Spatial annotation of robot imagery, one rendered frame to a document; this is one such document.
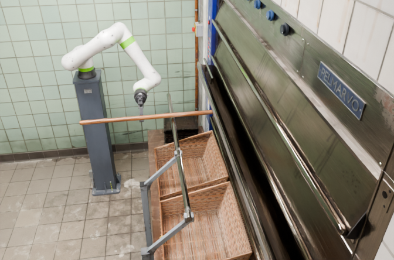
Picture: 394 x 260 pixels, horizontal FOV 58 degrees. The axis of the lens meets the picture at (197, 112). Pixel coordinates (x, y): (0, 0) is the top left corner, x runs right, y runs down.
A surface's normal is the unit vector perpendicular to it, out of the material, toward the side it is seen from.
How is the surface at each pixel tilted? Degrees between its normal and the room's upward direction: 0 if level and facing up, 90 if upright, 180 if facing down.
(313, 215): 70
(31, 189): 0
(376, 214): 90
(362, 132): 90
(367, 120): 90
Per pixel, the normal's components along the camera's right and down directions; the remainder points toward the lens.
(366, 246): -0.99, 0.07
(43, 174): 0.00, -0.85
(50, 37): 0.14, 0.52
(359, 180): -0.93, -0.22
